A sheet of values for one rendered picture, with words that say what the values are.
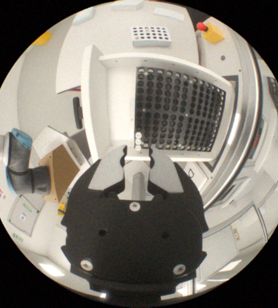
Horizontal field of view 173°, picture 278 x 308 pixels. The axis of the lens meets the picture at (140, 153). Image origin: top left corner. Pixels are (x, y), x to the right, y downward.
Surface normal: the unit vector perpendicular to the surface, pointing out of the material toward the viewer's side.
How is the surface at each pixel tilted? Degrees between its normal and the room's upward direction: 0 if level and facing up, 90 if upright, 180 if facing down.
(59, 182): 90
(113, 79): 0
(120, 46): 0
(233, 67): 90
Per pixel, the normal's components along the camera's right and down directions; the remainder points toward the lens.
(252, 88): -1.00, -0.04
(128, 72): 0.00, 0.52
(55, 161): 0.95, -0.26
